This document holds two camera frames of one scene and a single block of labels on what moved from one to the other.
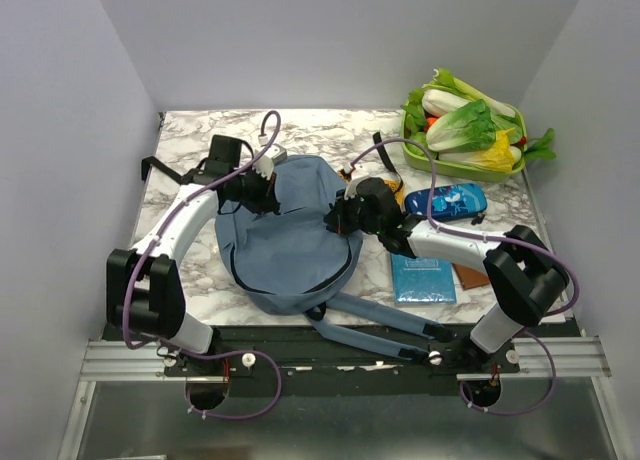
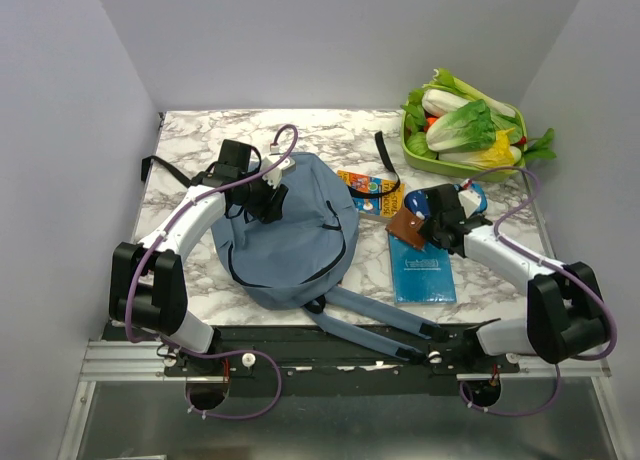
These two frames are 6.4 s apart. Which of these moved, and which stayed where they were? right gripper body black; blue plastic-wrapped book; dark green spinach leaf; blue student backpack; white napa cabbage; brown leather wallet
Moved: brown leather wallet; right gripper body black
Stayed: blue plastic-wrapped book; dark green spinach leaf; blue student backpack; white napa cabbage
